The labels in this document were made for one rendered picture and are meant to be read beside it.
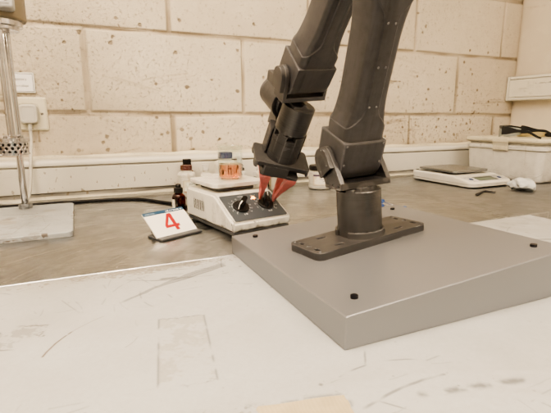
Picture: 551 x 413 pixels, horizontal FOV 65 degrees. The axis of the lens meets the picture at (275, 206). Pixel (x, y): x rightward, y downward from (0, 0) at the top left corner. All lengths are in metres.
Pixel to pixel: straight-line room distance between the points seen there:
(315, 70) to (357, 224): 0.24
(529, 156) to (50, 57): 1.46
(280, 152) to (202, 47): 0.67
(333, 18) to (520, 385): 0.48
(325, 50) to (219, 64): 0.74
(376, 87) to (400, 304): 0.27
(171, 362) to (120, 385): 0.05
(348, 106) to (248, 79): 0.85
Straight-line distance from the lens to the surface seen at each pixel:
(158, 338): 0.46
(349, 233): 0.60
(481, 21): 2.01
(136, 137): 1.31
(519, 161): 1.66
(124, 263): 0.68
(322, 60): 0.68
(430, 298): 0.47
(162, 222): 0.82
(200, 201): 0.88
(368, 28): 0.54
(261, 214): 0.81
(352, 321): 0.42
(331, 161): 0.58
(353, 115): 0.57
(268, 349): 0.42
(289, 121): 0.73
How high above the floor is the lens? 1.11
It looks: 12 degrees down
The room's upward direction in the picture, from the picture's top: straight up
